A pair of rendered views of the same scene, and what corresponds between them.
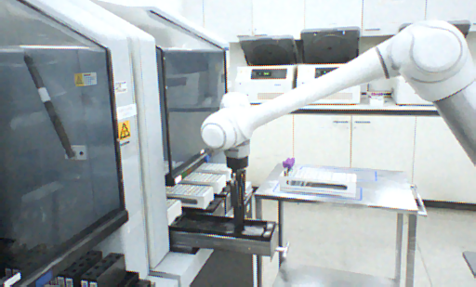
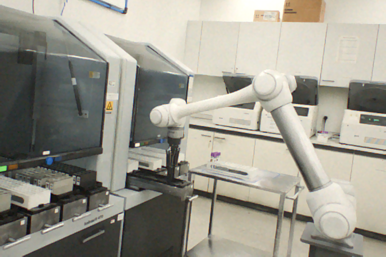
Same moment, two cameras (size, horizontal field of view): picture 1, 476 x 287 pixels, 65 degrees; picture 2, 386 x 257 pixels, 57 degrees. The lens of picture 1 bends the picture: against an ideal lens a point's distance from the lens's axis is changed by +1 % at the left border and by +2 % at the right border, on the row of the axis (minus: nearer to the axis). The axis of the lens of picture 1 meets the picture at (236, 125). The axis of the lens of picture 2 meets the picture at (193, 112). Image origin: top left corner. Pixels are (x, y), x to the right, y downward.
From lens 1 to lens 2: 0.80 m
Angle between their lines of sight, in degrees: 10
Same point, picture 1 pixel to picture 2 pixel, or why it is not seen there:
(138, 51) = (126, 66)
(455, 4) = not seen: outside the picture
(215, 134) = (156, 115)
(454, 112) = (277, 119)
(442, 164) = (371, 199)
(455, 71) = (273, 95)
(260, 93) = (232, 118)
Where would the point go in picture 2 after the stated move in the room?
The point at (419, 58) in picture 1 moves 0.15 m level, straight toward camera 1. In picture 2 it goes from (255, 87) to (239, 84)
